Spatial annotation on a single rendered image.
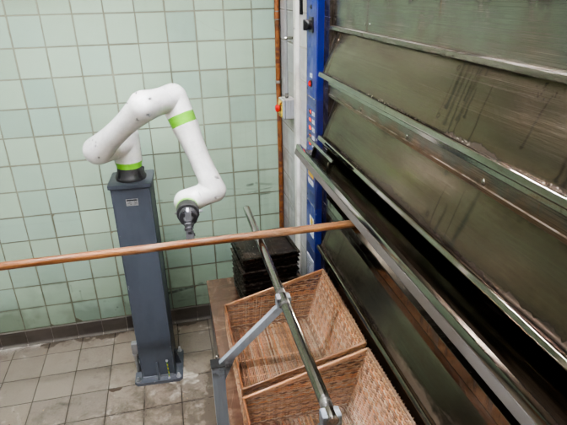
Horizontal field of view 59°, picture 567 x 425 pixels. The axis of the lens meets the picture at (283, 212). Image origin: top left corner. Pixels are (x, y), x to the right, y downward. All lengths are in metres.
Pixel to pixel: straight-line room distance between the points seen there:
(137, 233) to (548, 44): 2.05
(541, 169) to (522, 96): 0.17
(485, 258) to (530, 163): 0.26
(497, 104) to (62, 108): 2.36
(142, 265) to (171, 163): 0.67
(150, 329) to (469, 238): 2.05
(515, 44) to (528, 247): 0.39
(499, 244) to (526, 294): 0.13
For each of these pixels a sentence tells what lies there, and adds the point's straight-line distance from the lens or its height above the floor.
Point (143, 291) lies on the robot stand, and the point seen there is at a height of 0.60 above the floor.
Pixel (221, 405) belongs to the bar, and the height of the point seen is 0.79.
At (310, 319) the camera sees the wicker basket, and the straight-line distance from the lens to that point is 2.44.
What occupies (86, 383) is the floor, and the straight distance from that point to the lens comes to 3.23.
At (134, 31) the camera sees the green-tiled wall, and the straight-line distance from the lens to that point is 2.89.
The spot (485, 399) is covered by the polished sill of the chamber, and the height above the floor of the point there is 1.17.
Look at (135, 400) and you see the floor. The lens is 3.03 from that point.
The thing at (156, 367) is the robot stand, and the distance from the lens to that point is 3.05.
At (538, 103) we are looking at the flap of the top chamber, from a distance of 1.05.
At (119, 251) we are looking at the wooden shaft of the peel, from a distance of 1.88.
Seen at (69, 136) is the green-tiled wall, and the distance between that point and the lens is 3.02.
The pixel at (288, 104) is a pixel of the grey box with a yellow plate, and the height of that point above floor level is 1.49.
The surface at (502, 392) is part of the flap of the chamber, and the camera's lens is 0.97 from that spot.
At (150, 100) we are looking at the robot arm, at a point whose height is 1.65.
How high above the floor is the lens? 2.04
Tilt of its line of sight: 24 degrees down
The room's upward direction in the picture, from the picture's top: 1 degrees counter-clockwise
